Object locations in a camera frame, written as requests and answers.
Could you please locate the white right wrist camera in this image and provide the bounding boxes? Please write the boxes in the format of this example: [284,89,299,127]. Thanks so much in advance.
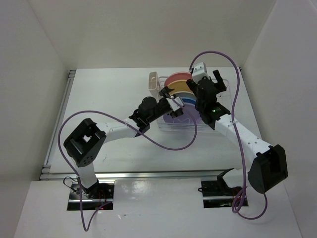
[190,62,209,83]

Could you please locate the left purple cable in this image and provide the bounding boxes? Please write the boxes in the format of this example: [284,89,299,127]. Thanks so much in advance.
[58,99,198,232]

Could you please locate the aluminium frame rail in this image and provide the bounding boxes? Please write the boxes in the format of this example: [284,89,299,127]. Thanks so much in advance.
[39,70,251,180]

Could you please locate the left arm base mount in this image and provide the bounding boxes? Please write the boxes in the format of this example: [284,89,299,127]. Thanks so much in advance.
[63,176,114,211]

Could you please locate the purple cable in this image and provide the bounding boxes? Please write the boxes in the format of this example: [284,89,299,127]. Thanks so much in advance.
[189,51,268,220]
[58,99,198,232]

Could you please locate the blue plastic plate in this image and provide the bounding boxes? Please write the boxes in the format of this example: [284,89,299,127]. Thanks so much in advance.
[181,97,196,105]

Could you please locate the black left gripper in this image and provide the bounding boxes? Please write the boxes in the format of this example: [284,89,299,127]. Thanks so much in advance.
[147,87,183,123]

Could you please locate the pink plastic plate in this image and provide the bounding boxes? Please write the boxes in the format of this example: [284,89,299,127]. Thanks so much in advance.
[164,72,192,86]

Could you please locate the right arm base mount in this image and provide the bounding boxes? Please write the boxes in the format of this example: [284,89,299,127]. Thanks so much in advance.
[198,180,242,208]

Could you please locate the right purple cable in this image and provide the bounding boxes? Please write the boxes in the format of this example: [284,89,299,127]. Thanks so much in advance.
[189,51,268,220]

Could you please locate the cream plastic plate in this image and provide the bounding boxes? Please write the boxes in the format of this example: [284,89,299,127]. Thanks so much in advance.
[174,91,196,101]

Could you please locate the clear wire dish rack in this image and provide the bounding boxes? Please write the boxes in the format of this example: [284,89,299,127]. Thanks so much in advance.
[155,76,235,133]

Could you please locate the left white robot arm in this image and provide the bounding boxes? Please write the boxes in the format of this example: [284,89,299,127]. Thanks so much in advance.
[63,96,184,198]

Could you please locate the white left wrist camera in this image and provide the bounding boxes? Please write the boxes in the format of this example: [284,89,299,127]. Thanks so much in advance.
[167,97,184,112]

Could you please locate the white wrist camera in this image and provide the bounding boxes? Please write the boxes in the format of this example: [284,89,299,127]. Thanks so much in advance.
[190,62,209,83]
[167,97,184,112]

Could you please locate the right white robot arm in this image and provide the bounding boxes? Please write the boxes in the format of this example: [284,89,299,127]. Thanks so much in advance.
[186,67,288,195]

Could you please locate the cream cutlery holder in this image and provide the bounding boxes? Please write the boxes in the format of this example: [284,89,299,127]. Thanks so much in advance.
[148,71,159,100]

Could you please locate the purple plastic plate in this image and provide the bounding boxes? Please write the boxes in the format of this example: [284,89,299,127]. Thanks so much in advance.
[163,104,201,124]

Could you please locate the yellow plastic plate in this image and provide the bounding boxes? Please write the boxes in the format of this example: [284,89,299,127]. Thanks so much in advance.
[164,80,194,95]

